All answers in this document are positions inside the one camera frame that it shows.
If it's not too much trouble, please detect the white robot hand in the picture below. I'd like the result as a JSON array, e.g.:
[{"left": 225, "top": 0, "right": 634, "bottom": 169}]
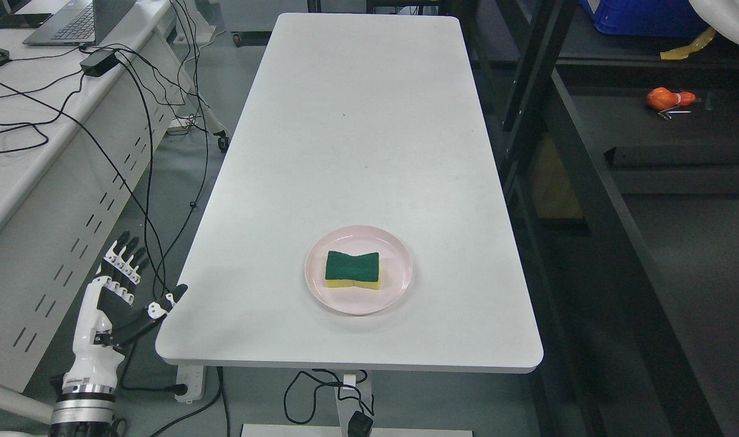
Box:
[{"left": 61, "top": 234, "right": 187, "bottom": 393}]

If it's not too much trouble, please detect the green yellow sponge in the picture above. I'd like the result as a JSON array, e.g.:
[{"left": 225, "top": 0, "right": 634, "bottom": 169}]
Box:
[{"left": 323, "top": 251, "right": 381, "bottom": 290}]

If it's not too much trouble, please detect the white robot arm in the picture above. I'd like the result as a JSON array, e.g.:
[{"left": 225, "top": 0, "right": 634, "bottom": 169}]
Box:
[{"left": 49, "top": 232, "right": 187, "bottom": 436}]

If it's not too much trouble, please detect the black metal shelf rack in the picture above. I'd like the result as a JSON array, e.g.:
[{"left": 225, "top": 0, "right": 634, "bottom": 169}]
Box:
[{"left": 468, "top": 1, "right": 739, "bottom": 436}]

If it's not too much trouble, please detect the white power strip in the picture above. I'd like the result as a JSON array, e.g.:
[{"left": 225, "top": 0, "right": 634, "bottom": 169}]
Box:
[{"left": 174, "top": 365, "right": 206, "bottom": 404}]

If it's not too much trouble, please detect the white side desk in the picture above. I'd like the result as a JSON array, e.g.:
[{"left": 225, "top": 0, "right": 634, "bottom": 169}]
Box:
[{"left": 0, "top": 1, "right": 193, "bottom": 393}]

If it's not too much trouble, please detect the black power adapter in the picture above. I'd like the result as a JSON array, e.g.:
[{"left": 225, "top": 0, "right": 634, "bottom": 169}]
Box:
[{"left": 80, "top": 48, "right": 120, "bottom": 78}]

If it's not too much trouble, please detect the grey laptop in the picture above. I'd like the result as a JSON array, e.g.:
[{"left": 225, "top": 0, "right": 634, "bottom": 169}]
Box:
[{"left": 22, "top": 1, "right": 136, "bottom": 46}]

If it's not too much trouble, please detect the pink round plate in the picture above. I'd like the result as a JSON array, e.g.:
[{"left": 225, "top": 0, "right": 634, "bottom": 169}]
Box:
[{"left": 304, "top": 226, "right": 412, "bottom": 316}]

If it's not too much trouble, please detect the white rectangular table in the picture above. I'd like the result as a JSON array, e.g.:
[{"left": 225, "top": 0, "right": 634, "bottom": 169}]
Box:
[{"left": 155, "top": 13, "right": 542, "bottom": 373}]

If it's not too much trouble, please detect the orange toy object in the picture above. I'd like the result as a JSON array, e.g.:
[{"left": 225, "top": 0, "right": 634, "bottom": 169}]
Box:
[{"left": 645, "top": 87, "right": 697, "bottom": 112}]

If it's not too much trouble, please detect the blue plastic bin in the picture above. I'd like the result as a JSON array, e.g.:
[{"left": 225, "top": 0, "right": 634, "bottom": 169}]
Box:
[{"left": 579, "top": 1, "right": 709, "bottom": 37}]

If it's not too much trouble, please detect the yellow tape piece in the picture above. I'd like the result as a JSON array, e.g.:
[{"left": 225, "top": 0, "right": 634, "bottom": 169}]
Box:
[{"left": 659, "top": 27, "right": 717, "bottom": 61}]

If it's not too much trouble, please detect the black cable on desk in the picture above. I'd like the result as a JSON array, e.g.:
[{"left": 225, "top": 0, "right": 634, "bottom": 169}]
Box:
[{"left": 0, "top": 52, "right": 167, "bottom": 298}]

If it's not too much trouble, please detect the black cable under table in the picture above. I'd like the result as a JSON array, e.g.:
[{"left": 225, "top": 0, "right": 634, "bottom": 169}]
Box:
[{"left": 283, "top": 368, "right": 375, "bottom": 437}]

